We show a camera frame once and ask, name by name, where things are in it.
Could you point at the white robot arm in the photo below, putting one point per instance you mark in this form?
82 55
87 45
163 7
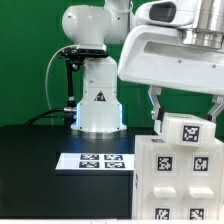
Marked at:
109 25

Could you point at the white cabinet top block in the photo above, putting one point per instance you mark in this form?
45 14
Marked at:
185 129

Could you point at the white marker base sheet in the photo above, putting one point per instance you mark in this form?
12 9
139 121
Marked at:
95 162

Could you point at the black camera stand pole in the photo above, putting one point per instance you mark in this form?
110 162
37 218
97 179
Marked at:
70 83

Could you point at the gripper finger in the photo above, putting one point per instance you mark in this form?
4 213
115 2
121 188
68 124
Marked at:
216 109

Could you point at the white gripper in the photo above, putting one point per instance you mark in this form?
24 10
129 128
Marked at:
155 56

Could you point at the white cabinet body box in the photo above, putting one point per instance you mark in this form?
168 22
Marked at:
146 147

